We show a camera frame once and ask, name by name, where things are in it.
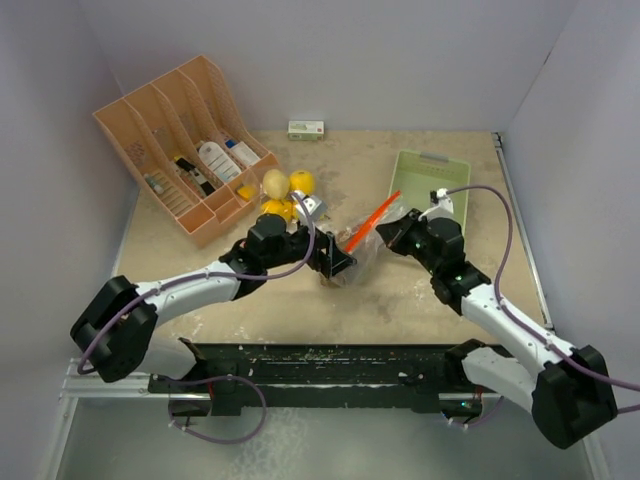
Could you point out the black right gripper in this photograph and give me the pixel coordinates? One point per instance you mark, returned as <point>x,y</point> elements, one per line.
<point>394,234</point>

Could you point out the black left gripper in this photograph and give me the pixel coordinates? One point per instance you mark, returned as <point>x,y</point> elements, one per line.
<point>332,259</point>

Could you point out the clear zip bag brown food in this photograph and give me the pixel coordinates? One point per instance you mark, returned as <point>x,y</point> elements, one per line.
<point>366,243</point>

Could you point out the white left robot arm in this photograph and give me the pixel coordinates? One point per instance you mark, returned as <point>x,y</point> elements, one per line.
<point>115,332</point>

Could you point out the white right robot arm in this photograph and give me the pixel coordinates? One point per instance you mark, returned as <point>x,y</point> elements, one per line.
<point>562,387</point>

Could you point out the brown fake kiwi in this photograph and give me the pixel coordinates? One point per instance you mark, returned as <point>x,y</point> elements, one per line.
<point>344,235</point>

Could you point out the yellow fake pepper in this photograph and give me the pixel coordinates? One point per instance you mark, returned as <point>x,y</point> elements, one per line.
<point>283,208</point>

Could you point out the beige fake potato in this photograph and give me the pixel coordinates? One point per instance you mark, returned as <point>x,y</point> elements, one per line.
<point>275,184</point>

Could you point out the clear zip bag yellow food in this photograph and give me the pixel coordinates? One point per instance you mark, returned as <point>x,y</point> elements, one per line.
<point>255,176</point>

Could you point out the yellow fake food wedge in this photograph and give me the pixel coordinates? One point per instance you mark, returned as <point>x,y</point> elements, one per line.
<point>246,192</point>

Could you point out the green perforated plastic basket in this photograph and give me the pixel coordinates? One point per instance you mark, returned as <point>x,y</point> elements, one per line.
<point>417,173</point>

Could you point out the small green white box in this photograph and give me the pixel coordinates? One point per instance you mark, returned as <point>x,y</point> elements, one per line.
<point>305,130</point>

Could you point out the white blue cap tube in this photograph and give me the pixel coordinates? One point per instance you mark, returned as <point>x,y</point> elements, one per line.
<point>243,152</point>

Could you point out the black yellow tool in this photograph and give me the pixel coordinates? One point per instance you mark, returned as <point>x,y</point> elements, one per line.
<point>203,185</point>

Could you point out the white lotion bottle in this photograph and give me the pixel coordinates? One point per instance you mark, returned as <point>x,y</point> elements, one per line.
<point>219,162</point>

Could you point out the pink plastic file organizer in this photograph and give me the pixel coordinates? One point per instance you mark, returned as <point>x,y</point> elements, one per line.
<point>173,116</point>

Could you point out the small clear vial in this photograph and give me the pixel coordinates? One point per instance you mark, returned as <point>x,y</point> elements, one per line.
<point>154,185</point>

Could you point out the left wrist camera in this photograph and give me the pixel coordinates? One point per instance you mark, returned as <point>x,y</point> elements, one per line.
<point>308,208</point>

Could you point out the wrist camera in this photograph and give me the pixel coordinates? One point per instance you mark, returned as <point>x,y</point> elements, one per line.
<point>308,208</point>
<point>441,206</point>

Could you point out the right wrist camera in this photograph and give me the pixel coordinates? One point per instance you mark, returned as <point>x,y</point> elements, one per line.
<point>441,206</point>

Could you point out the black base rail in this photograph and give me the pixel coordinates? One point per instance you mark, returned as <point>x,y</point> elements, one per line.
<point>230,377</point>

